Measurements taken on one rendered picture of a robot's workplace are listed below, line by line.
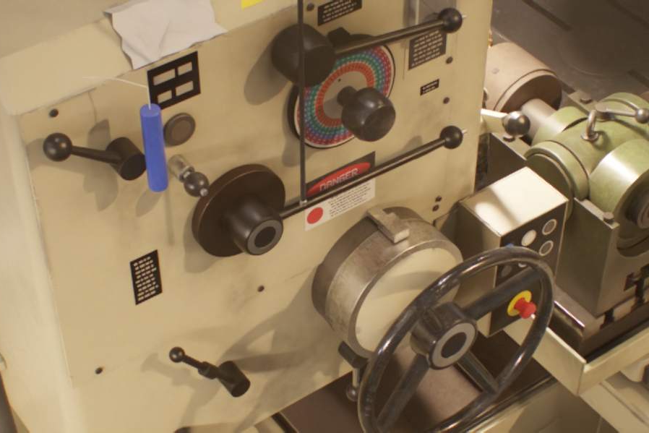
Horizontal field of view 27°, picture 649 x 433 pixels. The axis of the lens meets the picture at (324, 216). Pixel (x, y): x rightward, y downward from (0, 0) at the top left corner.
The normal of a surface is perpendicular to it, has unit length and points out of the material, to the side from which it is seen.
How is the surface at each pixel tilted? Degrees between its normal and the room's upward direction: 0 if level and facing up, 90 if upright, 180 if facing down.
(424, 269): 61
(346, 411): 0
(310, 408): 0
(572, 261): 90
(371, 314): 79
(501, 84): 32
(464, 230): 90
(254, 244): 90
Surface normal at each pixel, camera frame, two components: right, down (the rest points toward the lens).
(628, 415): -0.81, 0.40
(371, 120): 0.37, 0.46
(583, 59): 0.00, -0.73
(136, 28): 0.39, 0.07
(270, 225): 0.58, 0.55
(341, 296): -0.73, 0.05
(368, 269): -0.46, -0.37
